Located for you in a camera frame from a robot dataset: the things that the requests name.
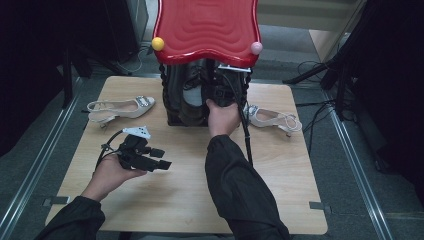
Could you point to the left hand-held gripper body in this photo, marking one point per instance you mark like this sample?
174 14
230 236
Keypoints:
133 150

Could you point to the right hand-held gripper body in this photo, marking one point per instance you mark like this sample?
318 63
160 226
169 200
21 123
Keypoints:
225 90

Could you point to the black leather shoe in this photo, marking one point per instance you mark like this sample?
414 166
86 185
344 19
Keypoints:
192 96
213 87

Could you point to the white heeled shoe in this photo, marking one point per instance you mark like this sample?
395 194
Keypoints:
126 108
266 116

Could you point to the red and black shoe rack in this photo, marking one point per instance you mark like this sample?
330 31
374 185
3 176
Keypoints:
206 30

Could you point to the person's right hand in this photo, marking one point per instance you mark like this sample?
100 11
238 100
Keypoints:
223 120

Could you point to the person's left hand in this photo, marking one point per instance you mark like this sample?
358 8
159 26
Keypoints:
106 176

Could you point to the pink ball knob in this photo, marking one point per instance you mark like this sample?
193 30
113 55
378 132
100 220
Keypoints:
256 48

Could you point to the yellow ball knob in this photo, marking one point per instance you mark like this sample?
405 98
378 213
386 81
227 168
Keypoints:
158 44

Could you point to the black metal stand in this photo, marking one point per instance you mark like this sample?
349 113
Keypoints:
67 83
340 93

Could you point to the beige board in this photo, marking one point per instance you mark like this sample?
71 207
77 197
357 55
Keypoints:
325 43

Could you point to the dark cabinet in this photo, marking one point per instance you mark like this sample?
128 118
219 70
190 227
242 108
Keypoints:
133 26

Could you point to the dark curtain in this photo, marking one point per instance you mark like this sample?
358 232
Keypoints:
393 83
26 66

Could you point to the grey table bracket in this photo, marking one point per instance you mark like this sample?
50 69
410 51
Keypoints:
56 200
318 206

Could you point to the metal floor rail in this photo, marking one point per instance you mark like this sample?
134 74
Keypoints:
356 166
40 150

